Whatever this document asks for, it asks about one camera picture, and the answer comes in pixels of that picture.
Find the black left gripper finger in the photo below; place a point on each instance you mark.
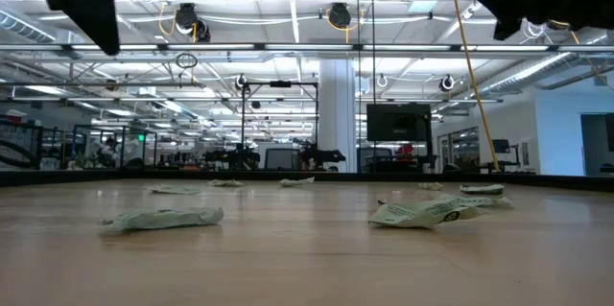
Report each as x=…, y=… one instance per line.
x=98, y=20

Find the green white sweetener packet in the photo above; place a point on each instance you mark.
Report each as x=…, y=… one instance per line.
x=431, y=185
x=224, y=183
x=494, y=202
x=412, y=215
x=163, y=218
x=173, y=190
x=296, y=182
x=482, y=189

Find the black background robot arm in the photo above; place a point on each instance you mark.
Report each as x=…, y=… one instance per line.
x=235, y=157
x=321, y=156

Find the ceiling vent box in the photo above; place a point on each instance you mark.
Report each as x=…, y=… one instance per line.
x=424, y=1

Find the black fence panel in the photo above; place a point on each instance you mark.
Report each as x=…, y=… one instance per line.
x=19, y=145

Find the small monitor on stand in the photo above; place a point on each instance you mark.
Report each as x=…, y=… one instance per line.
x=501, y=146

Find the black monitor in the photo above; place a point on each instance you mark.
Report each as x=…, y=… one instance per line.
x=398, y=122

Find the red object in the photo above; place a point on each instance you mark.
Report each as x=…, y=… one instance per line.
x=405, y=150

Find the long light bar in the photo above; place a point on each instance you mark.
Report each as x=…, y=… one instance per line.
x=307, y=47

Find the white column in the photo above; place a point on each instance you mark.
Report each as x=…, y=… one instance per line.
x=337, y=114

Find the grey chair back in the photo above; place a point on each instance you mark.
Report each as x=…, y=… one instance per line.
x=282, y=158

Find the silver air duct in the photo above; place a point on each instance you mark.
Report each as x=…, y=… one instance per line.
x=537, y=71
x=24, y=25

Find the black framed glass enclosure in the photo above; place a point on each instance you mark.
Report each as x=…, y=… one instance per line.
x=115, y=150

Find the black tall frame rig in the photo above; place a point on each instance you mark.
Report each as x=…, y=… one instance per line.
x=280, y=84

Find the black table frame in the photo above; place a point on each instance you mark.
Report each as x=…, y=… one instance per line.
x=307, y=176

